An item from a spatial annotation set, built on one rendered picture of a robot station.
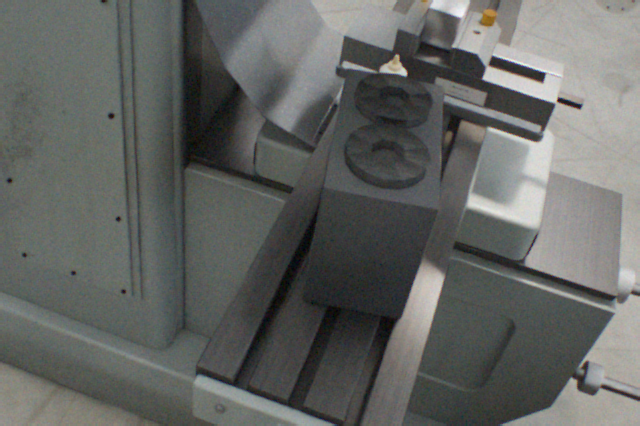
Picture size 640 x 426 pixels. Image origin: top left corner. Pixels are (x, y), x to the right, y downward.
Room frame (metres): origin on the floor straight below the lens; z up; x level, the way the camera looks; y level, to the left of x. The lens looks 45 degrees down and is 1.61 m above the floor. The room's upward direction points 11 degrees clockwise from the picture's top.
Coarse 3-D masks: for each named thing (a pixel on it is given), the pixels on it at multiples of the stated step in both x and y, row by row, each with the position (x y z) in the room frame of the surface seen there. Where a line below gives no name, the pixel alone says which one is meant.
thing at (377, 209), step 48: (384, 96) 0.71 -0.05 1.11; (432, 96) 0.73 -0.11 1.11; (336, 144) 0.61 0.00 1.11; (384, 144) 0.62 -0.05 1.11; (432, 144) 0.64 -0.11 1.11; (336, 192) 0.54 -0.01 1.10; (384, 192) 0.55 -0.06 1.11; (432, 192) 0.56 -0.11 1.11; (336, 240) 0.54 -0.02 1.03; (384, 240) 0.54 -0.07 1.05; (336, 288) 0.54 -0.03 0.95; (384, 288) 0.54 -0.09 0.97
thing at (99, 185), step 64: (0, 0) 0.97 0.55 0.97; (64, 0) 0.94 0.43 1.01; (128, 0) 0.93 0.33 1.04; (192, 0) 0.98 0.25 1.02; (0, 64) 0.97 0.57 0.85; (64, 64) 0.94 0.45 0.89; (128, 64) 0.93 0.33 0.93; (192, 64) 0.99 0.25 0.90; (0, 128) 0.97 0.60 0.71; (64, 128) 0.94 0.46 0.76; (128, 128) 0.93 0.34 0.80; (192, 128) 0.99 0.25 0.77; (0, 192) 0.98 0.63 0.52; (64, 192) 0.94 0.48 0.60; (128, 192) 0.92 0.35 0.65; (0, 256) 0.98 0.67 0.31; (64, 256) 0.94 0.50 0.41; (128, 256) 0.91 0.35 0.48; (128, 320) 0.92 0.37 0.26
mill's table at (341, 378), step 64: (512, 0) 1.38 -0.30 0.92; (448, 128) 0.96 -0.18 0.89; (320, 192) 0.73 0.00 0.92; (448, 192) 0.78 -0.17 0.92; (256, 256) 0.60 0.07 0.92; (448, 256) 0.66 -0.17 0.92; (256, 320) 0.50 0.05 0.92; (320, 320) 0.52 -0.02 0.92; (384, 320) 0.55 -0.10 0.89; (256, 384) 0.42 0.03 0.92; (320, 384) 0.43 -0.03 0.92; (384, 384) 0.45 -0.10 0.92
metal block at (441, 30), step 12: (444, 0) 1.06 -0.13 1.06; (456, 0) 1.06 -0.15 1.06; (468, 0) 1.07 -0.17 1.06; (432, 12) 1.03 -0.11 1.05; (444, 12) 1.02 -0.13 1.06; (456, 12) 1.03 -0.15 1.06; (432, 24) 1.02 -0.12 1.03; (444, 24) 1.02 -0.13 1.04; (456, 24) 1.02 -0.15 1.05; (432, 36) 1.02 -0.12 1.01; (444, 36) 1.02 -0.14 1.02; (456, 36) 1.02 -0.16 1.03; (444, 48) 1.02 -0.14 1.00
